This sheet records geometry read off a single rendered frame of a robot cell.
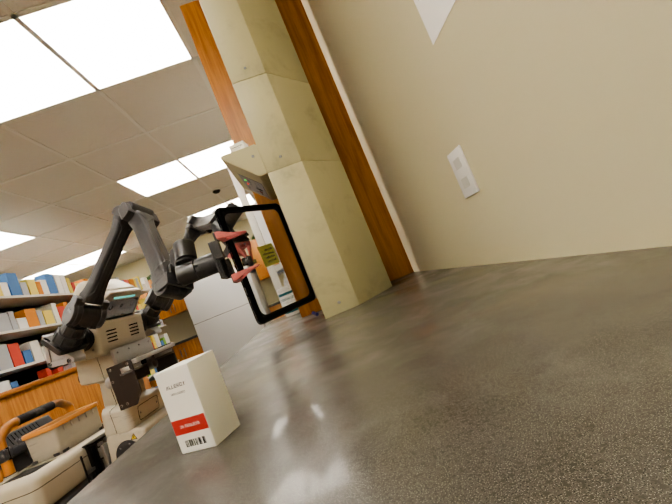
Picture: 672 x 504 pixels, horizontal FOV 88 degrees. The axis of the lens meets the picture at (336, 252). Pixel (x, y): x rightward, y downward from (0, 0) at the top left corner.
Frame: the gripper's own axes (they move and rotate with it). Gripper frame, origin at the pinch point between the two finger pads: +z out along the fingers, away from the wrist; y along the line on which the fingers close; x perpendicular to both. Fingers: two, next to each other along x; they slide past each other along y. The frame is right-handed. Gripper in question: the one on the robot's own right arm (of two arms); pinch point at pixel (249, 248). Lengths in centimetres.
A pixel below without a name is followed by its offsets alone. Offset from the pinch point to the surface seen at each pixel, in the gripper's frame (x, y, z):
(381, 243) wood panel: 46, -10, 44
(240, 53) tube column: 8, 59, 18
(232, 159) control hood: 8.5, 28.6, 3.8
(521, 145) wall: -39, -7, 55
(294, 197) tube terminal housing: 8.6, 11.0, 16.8
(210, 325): 498, -11, -171
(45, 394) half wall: 159, -14, -182
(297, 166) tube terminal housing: 8.5, 19.5, 21.2
